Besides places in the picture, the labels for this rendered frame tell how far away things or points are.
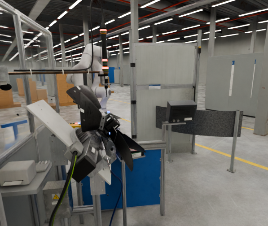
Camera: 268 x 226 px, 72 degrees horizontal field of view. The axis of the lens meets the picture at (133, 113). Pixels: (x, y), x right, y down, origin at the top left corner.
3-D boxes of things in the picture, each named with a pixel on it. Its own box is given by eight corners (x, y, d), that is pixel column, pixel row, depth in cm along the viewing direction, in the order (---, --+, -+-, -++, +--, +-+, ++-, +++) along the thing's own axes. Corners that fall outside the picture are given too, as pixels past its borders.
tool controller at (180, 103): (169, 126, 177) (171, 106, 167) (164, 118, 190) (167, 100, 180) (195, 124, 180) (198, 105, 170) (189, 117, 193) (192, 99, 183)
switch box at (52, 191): (50, 210, 126) (47, 181, 121) (73, 207, 128) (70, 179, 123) (46, 220, 118) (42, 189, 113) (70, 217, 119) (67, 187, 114)
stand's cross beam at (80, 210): (67, 215, 132) (67, 210, 131) (68, 211, 135) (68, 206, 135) (94, 213, 134) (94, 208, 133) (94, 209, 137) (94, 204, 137)
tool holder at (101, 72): (102, 85, 124) (101, 71, 122) (96, 85, 129) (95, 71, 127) (112, 84, 130) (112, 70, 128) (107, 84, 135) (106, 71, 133)
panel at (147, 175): (83, 213, 190) (77, 154, 176) (83, 212, 191) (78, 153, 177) (160, 205, 199) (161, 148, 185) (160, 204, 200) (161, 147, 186)
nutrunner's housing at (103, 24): (105, 89, 128) (101, 17, 118) (102, 88, 131) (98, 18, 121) (110, 88, 131) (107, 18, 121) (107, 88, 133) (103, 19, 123)
